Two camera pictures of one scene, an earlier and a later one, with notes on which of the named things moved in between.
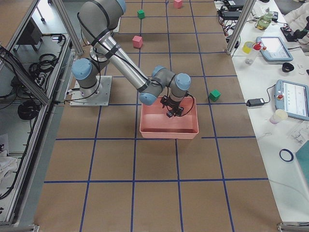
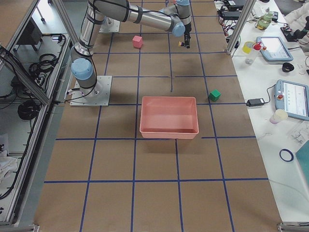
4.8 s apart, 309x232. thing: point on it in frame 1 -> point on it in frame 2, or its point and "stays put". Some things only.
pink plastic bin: x=155 y=123 stays put
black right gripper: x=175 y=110 -> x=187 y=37
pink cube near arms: x=137 y=41 stays put
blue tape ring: x=289 y=152 stays put
